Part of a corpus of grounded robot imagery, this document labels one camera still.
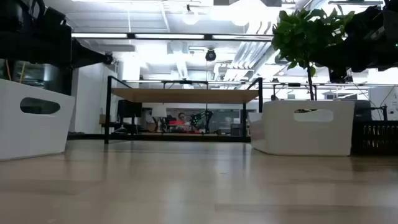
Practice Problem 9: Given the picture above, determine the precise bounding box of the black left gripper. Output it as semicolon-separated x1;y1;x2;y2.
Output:
0;24;108;68

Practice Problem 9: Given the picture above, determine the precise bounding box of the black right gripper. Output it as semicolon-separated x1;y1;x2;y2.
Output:
313;30;398;73

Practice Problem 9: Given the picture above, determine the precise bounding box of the white plastic basket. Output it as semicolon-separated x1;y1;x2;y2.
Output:
0;78;76;162
248;99;356;157

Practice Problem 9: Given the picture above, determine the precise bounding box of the black slotted plastic basket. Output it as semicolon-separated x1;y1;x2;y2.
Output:
351;119;398;156

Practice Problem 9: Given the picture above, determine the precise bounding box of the green leafy small tree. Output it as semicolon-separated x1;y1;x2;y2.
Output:
271;8;355;101

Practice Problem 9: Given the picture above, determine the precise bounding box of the black computer monitor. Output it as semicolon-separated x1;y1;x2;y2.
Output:
354;100;373;121
116;99;143;119

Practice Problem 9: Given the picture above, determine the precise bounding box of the white cabinet with poster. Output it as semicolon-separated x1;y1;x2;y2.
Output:
368;86;398;121

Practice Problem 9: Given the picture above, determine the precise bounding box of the long linear ceiling light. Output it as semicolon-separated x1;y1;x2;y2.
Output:
71;32;274;42

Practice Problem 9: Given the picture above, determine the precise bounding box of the white shade table lamp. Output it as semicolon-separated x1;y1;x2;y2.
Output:
151;105;168;132

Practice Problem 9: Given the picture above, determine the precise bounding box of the person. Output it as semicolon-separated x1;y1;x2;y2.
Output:
176;111;191;131

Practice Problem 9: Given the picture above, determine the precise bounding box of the black frame wooden shelf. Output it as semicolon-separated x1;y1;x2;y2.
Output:
104;75;264;144

